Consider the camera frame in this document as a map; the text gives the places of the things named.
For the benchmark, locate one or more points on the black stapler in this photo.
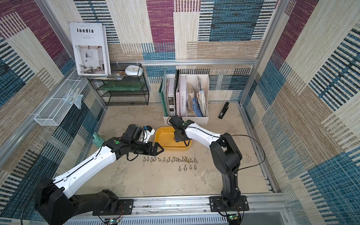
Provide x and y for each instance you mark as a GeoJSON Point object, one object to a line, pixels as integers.
{"type": "Point", "coordinates": [224, 110]}

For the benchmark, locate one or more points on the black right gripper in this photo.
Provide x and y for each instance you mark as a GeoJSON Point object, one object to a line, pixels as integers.
{"type": "Point", "coordinates": [179, 134]}

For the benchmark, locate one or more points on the black wire mesh shelf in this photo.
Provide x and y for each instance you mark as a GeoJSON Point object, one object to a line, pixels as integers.
{"type": "Point", "coordinates": [118, 89]}

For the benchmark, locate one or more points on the yellow oval storage tray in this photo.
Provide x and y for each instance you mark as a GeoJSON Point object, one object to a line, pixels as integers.
{"type": "Point", "coordinates": [166, 138]}

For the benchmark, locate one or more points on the blue booklet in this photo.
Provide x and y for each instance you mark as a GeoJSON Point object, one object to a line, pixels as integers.
{"type": "Point", "coordinates": [196, 108]}

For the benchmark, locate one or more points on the white round alarm clock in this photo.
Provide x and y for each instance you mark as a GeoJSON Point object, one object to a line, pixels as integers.
{"type": "Point", "coordinates": [133, 70]}

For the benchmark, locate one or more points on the green folder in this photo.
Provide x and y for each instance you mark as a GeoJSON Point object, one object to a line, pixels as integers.
{"type": "Point", "coordinates": [162, 94]}

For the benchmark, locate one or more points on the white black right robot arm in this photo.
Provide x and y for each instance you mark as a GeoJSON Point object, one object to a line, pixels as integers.
{"type": "Point", "coordinates": [225, 154]}

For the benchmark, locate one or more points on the white perforated file organizer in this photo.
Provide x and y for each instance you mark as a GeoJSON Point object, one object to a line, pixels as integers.
{"type": "Point", "coordinates": [197, 87]}

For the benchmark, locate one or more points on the white Inedia magazine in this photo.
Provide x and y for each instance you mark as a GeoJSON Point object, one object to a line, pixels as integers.
{"type": "Point", "coordinates": [89, 41]}

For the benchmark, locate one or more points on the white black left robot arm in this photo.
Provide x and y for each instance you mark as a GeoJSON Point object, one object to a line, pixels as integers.
{"type": "Point", "coordinates": [56, 200]}

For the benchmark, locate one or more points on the white wire wall basket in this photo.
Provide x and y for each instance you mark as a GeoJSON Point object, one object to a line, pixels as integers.
{"type": "Point", "coordinates": [57, 107]}

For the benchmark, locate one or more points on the white pink book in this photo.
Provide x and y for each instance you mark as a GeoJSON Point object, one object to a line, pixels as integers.
{"type": "Point", "coordinates": [182, 95]}

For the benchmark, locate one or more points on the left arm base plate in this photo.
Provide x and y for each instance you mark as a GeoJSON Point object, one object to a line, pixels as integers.
{"type": "Point", "coordinates": [122, 207]}

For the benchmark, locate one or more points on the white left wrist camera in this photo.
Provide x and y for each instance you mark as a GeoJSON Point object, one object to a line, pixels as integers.
{"type": "Point", "coordinates": [148, 131]}

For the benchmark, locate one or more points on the green spray bottle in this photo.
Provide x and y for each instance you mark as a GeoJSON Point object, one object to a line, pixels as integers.
{"type": "Point", "coordinates": [97, 140]}

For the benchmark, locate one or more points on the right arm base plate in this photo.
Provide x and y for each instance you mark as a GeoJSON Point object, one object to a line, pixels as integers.
{"type": "Point", "coordinates": [221, 204]}

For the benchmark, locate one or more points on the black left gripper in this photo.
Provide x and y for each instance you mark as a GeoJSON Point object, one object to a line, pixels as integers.
{"type": "Point", "coordinates": [149, 151]}

